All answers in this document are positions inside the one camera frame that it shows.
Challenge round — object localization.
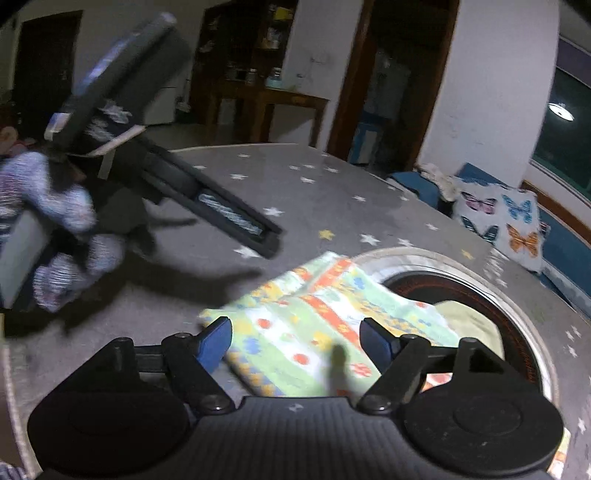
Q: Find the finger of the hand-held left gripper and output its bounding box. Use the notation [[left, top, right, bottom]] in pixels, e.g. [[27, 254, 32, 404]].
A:
[[139, 138, 283, 259]]

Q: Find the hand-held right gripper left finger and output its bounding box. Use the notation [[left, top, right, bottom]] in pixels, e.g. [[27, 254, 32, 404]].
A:
[[99, 316, 237, 415]]

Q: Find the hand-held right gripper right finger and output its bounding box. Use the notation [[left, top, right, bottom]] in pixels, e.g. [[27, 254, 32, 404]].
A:
[[355, 318, 506, 415]]

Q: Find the green patterned children's garment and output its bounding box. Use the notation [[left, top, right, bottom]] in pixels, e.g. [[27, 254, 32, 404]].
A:
[[198, 251, 504, 398]]

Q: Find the dark door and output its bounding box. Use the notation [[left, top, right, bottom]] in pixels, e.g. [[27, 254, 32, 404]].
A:
[[14, 11, 84, 132]]

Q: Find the grey star tablecloth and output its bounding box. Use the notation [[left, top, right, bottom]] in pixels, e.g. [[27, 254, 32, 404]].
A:
[[0, 143, 591, 480]]

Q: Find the brown wooden side table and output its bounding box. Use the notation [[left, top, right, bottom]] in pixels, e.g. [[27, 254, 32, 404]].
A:
[[205, 78, 331, 145]]

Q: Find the dark wooden shelf cabinet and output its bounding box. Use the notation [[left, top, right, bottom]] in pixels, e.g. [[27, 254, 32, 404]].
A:
[[189, 0, 297, 125]]

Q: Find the round black cooktop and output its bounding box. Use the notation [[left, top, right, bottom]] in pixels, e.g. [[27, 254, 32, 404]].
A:
[[383, 272, 551, 398]]

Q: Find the beige crumpled cloth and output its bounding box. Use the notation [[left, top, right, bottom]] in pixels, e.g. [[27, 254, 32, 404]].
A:
[[418, 162, 458, 200]]

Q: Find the butterfly print pillow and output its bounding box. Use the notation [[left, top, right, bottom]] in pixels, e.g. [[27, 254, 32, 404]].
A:
[[450, 178, 546, 274]]

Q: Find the blue sofa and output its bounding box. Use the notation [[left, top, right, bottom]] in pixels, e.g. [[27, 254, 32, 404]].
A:
[[388, 161, 591, 319]]

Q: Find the dark window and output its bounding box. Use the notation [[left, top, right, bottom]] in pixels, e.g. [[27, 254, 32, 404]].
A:
[[530, 37, 591, 197]]

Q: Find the brown wooden door frame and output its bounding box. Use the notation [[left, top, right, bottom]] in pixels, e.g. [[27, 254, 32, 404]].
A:
[[325, 0, 461, 172]]

